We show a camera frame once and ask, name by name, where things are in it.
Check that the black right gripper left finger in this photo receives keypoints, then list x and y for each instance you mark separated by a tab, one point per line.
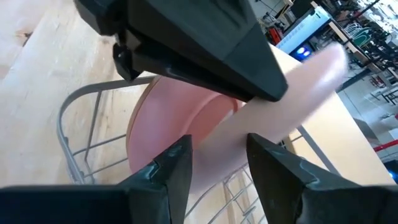
124	205

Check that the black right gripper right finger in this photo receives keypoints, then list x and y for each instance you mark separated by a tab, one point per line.
311	202

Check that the orange-brown plastic plate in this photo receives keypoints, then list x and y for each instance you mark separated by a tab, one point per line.
130	124

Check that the peach plastic plate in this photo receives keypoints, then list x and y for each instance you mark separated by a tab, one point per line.
280	118

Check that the beige wooden desk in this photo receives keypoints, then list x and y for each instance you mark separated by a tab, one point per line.
342	140

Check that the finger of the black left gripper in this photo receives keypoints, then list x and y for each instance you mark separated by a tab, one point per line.
127	59
202	40

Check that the white machine with blue light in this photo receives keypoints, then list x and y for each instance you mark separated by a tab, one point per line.
304	29

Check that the salmon pink plastic plate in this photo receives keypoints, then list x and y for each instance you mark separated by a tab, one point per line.
174	118

